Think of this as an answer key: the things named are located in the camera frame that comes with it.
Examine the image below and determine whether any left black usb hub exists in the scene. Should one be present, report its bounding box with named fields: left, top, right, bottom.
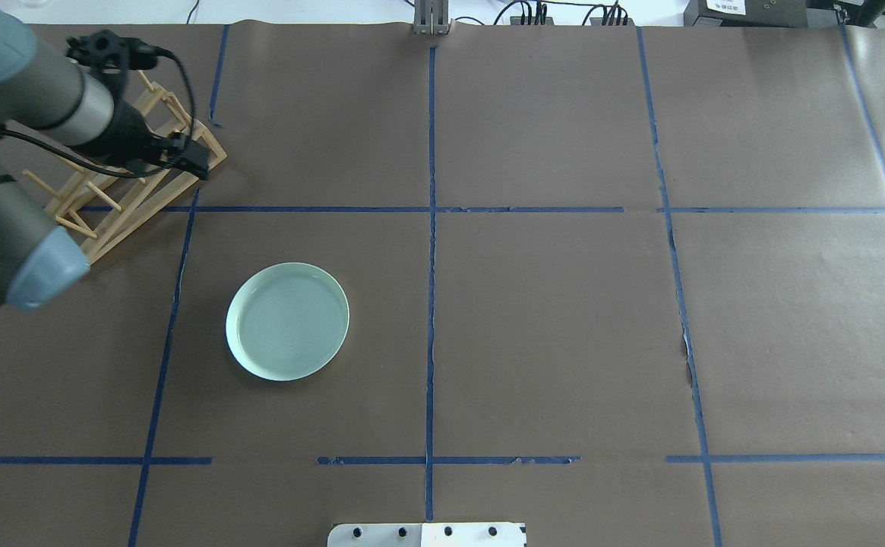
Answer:
left=501, top=1, right=553, bottom=27

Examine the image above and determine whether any right black usb hub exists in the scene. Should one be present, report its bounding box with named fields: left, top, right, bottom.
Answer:
left=582, top=2, right=634, bottom=27

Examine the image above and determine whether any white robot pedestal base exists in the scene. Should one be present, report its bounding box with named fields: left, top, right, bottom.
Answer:
left=327, top=520, right=528, bottom=546

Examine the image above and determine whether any light green ceramic plate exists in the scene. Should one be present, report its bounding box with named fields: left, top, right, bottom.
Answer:
left=224, top=262, right=349, bottom=382

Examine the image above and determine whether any wooden dish rack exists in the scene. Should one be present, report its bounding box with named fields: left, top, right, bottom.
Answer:
left=20, top=71, right=227, bottom=264

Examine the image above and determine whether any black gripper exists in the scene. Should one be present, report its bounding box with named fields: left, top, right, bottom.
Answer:
left=100, top=100, right=210, bottom=181

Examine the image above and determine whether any grey aluminium frame post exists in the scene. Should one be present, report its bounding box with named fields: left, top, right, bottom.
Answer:
left=407, top=0, right=452, bottom=36

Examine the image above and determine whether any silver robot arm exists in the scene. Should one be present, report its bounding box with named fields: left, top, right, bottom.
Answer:
left=0, top=9, right=212, bottom=311

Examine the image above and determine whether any black computer box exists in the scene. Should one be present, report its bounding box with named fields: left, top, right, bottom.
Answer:
left=682, top=1, right=840, bottom=28

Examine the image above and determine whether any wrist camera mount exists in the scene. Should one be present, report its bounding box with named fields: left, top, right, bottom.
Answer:
left=66, top=29, right=162, bottom=71

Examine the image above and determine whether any black usb hub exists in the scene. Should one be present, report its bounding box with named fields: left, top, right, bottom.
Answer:
left=501, top=1, right=553, bottom=27
left=582, top=2, right=634, bottom=27

